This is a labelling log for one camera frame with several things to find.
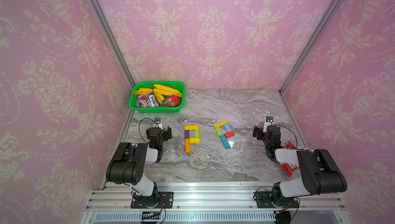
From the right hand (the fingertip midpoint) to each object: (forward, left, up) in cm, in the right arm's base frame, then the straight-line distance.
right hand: (261, 126), depth 94 cm
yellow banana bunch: (+31, +65, +4) cm, 72 cm away
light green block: (0, +40, -5) cm, 40 cm away
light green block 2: (+1, +25, -5) cm, 26 cm away
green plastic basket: (+38, +52, +2) cm, 64 cm away
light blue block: (+3, +19, -6) cm, 20 cm away
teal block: (-5, +22, -7) cm, 24 cm away
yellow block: (-5, +42, -6) cm, 42 cm away
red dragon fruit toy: (+22, +56, +2) cm, 60 cm away
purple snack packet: (+24, +72, +2) cm, 76 cm away
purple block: (0, +46, -6) cm, 46 cm away
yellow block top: (+4, +43, -5) cm, 44 cm away
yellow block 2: (+7, +23, -6) cm, 25 cm away
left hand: (+3, +62, -1) cm, 62 cm away
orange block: (-8, +45, -5) cm, 46 cm away
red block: (-1, +19, -6) cm, 20 cm away
